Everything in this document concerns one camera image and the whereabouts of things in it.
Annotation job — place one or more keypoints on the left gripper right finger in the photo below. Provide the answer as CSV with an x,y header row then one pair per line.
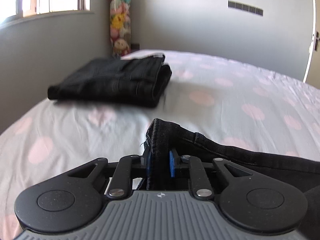
x,y
248,199

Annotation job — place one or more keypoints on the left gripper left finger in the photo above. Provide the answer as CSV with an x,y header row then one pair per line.
x,y
75,198

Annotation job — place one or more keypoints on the pink dotted bed sheet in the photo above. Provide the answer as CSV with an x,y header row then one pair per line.
x,y
229,102

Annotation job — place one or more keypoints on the cream open door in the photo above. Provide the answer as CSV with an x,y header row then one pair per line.
x,y
312,72

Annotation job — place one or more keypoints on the hanging plush toy organiser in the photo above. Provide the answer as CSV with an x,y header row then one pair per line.
x,y
120,27

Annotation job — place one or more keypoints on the door handle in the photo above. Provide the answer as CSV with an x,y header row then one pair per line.
x,y
316,41

